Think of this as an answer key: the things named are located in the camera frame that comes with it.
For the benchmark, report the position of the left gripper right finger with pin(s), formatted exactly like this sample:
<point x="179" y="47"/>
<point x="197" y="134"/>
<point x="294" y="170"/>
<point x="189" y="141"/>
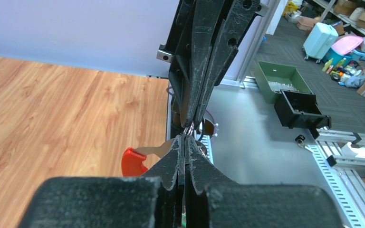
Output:
<point x="215" y="201"/>

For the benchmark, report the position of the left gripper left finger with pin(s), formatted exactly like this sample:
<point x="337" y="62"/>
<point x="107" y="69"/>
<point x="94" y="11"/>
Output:
<point x="153" y="200"/>

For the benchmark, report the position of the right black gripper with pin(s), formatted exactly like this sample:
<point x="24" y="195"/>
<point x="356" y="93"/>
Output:
<point x="202" y="43"/>

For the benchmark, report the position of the metal key organizer with rings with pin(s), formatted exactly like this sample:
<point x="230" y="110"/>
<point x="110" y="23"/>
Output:
<point x="132" y="159"/>

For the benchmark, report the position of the green plastic bin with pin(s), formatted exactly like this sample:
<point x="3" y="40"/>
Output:
<point x="271" y="78"/>

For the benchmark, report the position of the mint green suitcase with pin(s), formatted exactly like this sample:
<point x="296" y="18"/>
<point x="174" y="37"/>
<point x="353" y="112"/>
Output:
<point x="319" y="41"/>

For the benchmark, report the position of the black plastic bin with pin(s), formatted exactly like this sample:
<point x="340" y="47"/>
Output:
<point x="300" y="110"/>

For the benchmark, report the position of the pink plastic basin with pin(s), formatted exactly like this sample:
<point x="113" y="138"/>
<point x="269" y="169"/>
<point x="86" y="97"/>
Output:
<point x="346" y="44"/>

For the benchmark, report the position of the storage shelf with boxes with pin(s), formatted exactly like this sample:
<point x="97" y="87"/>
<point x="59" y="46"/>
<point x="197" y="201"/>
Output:
<point x="351" y="12"/>

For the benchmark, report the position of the aluminium profile rail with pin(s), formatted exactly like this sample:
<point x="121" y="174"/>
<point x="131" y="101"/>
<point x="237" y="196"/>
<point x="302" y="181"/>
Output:
<point x="333" y="136"/>

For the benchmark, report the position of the slotted grey cable duct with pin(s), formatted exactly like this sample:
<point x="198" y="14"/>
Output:
<point x="346" y="185"/>

